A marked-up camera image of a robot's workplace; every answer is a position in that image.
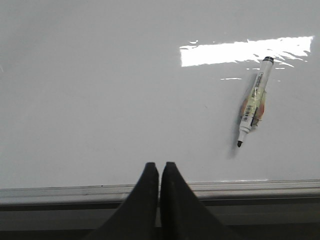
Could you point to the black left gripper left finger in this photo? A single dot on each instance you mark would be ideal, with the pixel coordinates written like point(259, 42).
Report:
point(136, 216)

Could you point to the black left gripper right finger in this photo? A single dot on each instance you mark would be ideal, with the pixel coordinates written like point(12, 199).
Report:
point(183, 216)

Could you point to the white whiteboard marker with tape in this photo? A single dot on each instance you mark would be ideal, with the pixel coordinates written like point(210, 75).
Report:
point(253, 106)

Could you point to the white whiteboard with aluminium frame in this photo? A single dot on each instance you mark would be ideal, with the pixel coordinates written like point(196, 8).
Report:
point(92, 90)

